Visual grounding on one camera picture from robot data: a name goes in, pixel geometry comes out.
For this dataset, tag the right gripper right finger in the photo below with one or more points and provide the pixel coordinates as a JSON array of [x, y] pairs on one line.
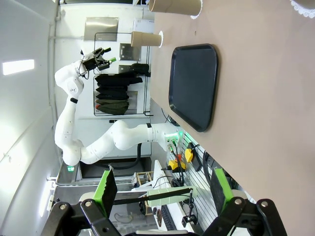
[[221, 194]]

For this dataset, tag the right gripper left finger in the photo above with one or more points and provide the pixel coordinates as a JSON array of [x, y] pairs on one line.
[[105, 191]]

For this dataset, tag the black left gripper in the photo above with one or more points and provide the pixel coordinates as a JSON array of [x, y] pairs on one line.
[[92, 62]]

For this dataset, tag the tall brown cup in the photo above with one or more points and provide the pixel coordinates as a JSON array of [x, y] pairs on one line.
[[145, 38], [172, 6]]

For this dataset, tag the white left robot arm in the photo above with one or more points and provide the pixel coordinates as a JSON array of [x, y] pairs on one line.
[[69, 123]]

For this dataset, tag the white slatted panel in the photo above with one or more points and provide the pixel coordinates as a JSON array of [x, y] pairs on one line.
[[199, 186]]

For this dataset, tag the small wooden crate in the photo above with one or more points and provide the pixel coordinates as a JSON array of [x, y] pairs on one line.
[[142, 180]]

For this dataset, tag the dark hanging clothes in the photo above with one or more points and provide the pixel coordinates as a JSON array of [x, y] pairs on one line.
[[110, 96]]

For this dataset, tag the pale green roll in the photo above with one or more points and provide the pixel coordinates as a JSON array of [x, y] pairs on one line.
[[169, 196]]

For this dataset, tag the yellow red emergency stop box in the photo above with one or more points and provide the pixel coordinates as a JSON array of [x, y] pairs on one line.
[[176, 166]]

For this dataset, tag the black keyboard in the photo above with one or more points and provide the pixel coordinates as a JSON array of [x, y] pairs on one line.
[[168, 217]]

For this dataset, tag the black plastic tray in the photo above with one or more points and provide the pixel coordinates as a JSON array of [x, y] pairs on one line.
[[194, 86]]

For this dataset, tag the steel wall panel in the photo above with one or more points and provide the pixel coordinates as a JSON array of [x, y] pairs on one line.
[[101, 28]]

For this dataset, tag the yellow pendant switch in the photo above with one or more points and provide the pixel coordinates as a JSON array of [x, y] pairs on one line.
[[189, 155]]

